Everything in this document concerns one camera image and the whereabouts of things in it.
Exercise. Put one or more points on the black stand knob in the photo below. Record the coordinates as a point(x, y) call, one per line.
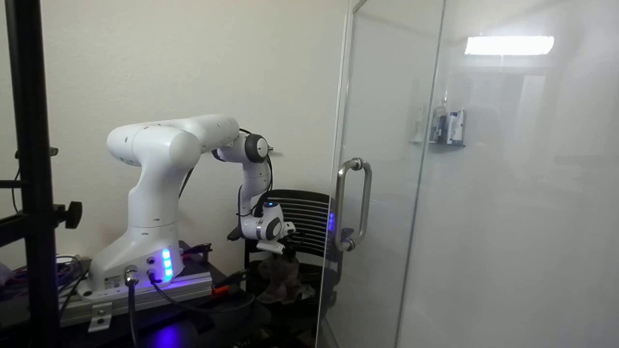
point(67, 215)

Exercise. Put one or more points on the glass shower door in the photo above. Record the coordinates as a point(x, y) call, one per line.
point(512, 239)

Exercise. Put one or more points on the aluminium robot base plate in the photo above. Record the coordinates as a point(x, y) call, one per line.
point(96, 308)

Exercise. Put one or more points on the black metal stand post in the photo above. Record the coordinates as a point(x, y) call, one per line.
point(34, 223)

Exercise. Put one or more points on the blue toiletry container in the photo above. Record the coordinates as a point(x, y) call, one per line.
point(447, 128)

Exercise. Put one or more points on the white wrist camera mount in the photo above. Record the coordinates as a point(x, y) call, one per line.
point(270, 246)

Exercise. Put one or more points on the black work table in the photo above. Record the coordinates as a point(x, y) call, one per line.
point(209, 324)

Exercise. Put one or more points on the orange black clamp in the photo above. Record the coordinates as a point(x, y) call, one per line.
point(228, 285)

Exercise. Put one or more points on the brown grey towel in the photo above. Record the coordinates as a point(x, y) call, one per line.
point(282, 281)

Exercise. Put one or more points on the black mesh office chair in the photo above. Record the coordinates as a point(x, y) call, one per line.
point(309, 214)

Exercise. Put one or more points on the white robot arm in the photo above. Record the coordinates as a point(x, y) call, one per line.
point(164, 154)

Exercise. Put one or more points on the chrome door handle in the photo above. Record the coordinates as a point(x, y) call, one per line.
point(350, 215)

